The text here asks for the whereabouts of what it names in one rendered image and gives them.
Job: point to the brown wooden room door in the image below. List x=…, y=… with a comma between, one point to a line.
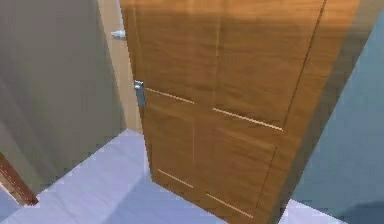
x=233, y=100

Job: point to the reddish brown door frame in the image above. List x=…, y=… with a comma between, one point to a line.
x=15, y=183

